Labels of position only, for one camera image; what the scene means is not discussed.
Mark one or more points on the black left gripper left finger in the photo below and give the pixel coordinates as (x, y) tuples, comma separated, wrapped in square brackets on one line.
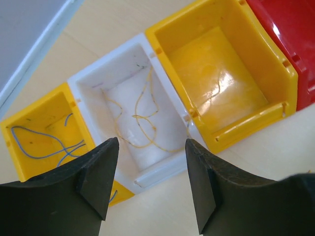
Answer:
[(70, 200)]

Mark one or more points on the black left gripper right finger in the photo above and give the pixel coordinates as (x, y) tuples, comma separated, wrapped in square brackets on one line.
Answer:
[(229, 201)]

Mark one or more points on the far yellow bin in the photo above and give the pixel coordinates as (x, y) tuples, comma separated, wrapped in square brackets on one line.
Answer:
[(46, 134)]

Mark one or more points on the yellow bin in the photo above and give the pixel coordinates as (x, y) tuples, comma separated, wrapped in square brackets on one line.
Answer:
[(229, 74), (46, 134)]

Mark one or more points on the white bin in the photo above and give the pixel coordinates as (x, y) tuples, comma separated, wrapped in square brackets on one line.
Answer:
[(127, 94)]

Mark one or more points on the near yellow bin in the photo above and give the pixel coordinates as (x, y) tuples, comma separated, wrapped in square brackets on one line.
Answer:
[(229, 74)]

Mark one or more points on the red bin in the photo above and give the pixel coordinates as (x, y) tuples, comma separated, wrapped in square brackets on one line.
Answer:
[(291, 24)]

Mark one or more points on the aluminium table frame rail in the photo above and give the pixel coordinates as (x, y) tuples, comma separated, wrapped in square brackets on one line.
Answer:
[(28, 29)]

